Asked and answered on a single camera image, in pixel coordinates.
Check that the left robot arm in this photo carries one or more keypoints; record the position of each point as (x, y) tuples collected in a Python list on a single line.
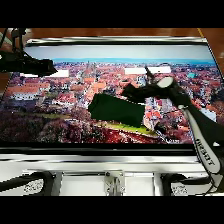
[(13, 63)]

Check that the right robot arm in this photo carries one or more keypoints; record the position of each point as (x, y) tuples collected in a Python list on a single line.
[(203, 133)]

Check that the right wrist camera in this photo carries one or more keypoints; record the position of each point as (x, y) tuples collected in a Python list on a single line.
[(150, 75)]

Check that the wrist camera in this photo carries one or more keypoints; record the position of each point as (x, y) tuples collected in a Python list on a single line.
[(150, 75), (18, 40)]

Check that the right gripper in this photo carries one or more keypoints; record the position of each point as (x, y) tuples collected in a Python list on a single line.
[(136, 91)]

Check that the dark green garment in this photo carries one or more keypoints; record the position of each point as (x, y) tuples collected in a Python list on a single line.
[(116, 109)]

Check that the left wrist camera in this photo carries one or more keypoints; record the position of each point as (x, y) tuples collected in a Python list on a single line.
[(18, 40)]

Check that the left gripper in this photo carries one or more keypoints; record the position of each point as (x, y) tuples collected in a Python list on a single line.
[(43, 67)]

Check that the silver frame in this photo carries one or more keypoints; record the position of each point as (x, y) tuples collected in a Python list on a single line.
[(100, 163)]

